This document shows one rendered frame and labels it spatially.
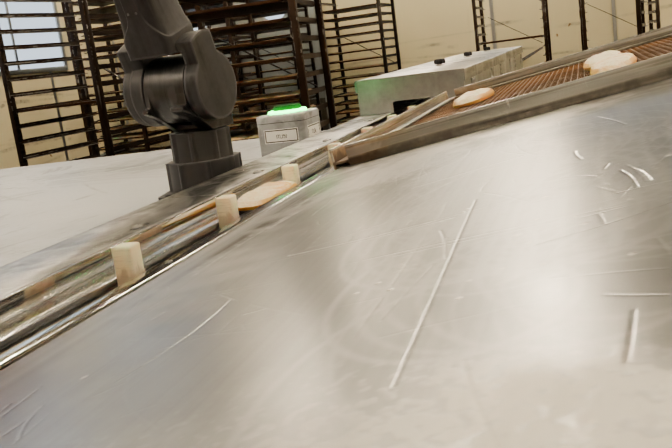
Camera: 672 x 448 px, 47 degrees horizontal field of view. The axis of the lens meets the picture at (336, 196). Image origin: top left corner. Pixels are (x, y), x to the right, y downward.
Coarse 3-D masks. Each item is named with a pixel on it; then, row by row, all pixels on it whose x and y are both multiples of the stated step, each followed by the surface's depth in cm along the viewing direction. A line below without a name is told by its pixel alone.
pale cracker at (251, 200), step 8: (264, 184) 70; (272, 184) 69; (280, 184) 68; (288, 184) 69; (296, 184) 71; (248, 192) 66; (256, 192) 66; (264, 192) 65; (272, 192) 65; (280, 192) 66; (240, 200) 64; (248, 200) 64; (256, 200) 64; (264, 200) 64; (240, 208) 63; (248, 208) 63
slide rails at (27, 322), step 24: (312, 168) 83; (216, 216) 63; (168, 240) 56; (192, 240) 56; (144, 264) 50; (72, 288) 46; (96, 288) 45; (24, 312) 42; (48, 312) 42; (0, 336) 38
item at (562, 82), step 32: (544, 64) 97; (576, 64) 93; (640, 64) 48; (512, 96) 72; (544, 96) 50; (576, 96) 49; (384, 128) 69; (416, 128) 53; (448, 128) 52; (480, 128) 51; (352, 160) 55
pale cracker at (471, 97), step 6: (474, 90) 82; (480, 90) 81; (486, 90) 80; (492, 90) 82; (462, 96) 79; (468, 96) 78; (474, 96) 77; (480, 96) 78; (486, 96) 79; (456, 102) 78; (462, 102) 77; (468, 102) 77; (474, 102) 77; (456, 108) 78
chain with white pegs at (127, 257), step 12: (540, 48) 491; (408, 108) 125; (336, 144) 85; (288, 168) 72; (288, 180) 72; (216, 204) 59; (228, 204) 59; (228, 216) 59; (120, 252) 46; (132, 252) 46; (120, 264) 46; (132, 264) 46; (120, 276) 46; (132, 276) 46
